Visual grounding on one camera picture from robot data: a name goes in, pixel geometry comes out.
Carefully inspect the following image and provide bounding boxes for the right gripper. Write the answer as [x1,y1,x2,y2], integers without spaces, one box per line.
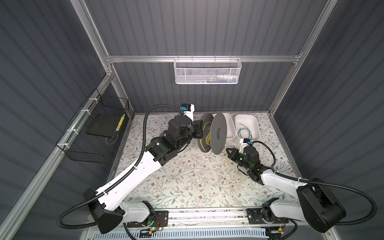
[226,146,251,172]

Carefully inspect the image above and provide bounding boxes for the yellow cable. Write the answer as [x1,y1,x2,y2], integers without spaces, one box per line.
[201,121,213,151]

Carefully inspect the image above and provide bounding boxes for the dark grey foam spool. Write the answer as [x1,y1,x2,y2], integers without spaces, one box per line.
[197,113,227,155]

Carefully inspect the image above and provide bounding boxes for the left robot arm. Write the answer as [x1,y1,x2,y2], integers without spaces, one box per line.
[84,115,203,234]

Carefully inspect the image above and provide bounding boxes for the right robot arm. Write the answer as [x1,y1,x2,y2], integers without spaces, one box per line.
[226,146,347,233]

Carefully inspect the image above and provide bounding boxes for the left white plastic bin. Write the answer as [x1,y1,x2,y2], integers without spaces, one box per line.
[224,113,237,140]

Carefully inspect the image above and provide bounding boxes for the white plastic bin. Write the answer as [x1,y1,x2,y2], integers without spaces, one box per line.
[235,114,261,141]
[224,113,237,140]

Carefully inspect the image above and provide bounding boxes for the right white plastic bin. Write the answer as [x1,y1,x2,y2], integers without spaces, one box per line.
[235,114,261,141]

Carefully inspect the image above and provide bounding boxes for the items in white basket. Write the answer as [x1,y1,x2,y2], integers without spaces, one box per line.
[195,75,238,84]

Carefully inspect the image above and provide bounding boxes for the yellow marker pen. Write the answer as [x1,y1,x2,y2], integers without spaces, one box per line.
[116,114,126,132]

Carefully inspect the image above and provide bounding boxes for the black foam pad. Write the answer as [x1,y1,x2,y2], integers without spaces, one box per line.
[86,114,121,138]

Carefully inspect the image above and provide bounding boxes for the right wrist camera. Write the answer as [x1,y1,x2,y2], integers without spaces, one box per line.
[239,139,252,154]

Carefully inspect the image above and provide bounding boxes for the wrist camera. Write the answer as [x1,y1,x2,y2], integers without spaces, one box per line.
[181,104,195,122]
[239,139,252,154]

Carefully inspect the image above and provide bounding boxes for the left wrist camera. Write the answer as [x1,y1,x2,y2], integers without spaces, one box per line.
[181,104,195,122]

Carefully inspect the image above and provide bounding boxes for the green cable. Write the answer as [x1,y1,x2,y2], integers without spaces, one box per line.
[237,123,253,141]

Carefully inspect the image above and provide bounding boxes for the white wire mesh basket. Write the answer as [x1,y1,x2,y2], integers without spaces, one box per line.
[173,57,242,85]

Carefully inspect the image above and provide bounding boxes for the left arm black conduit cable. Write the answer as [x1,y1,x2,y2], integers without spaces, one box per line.
[56,104,184,230]

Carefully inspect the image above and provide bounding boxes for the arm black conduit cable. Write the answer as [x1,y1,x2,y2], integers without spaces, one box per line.
[56,104,184,230]
[251,140,378,226]

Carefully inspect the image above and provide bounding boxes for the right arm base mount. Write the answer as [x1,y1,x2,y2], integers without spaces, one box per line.
[246,208,289,226]

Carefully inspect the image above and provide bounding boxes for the aluminium front rail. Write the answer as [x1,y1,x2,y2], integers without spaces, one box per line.
[86,205,331,230]

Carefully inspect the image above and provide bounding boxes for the white slotted cable duct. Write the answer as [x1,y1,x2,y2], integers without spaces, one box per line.
[91,227,269,240]

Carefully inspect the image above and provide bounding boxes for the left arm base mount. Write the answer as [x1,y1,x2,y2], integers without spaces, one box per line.
[127,211,169,229]

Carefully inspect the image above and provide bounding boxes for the black wire basket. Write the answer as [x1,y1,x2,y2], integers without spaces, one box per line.
[57,91,130,164]

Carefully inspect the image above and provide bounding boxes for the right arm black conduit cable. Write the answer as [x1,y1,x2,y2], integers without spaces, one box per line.
[251,140,378,226]

